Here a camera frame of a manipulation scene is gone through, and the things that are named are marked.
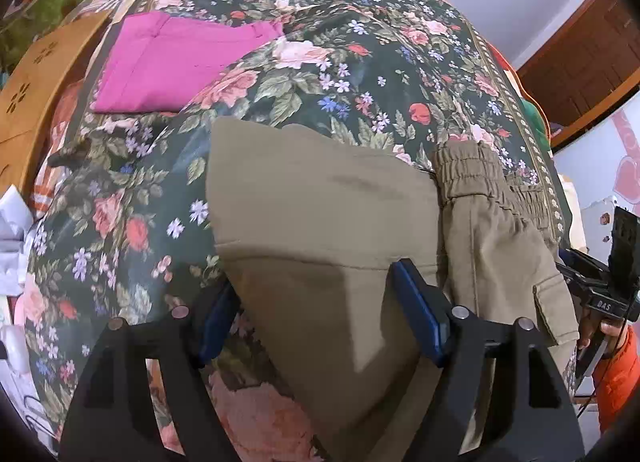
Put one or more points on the magenta folded garment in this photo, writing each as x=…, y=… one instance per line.
x=160, y=62

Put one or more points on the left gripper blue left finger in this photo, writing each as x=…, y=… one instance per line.
x=218, y=322

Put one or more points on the bamboo lap desk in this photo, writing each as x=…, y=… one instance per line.
x=32, y=93

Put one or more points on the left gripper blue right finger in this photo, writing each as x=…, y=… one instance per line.
x=426, y=309

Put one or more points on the orange right sleeve forearm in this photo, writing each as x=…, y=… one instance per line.
x=616, y=379

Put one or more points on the colourful fleece blanket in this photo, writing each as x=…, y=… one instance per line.
x=533, y=111

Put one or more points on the white wardrobe sliding door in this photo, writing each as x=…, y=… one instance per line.
x=603, y=167

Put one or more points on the brown wooden door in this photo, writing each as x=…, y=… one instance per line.
x=586, y=69

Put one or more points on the olive khaki pants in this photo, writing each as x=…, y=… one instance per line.
x=306, y=229

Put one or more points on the white papers pile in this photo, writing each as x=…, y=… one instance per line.
x=16, y=222

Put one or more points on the floral green bedspread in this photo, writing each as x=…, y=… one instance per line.
x=369, y=131

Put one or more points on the green fabric storage box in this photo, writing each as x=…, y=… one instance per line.
x=31, y=20

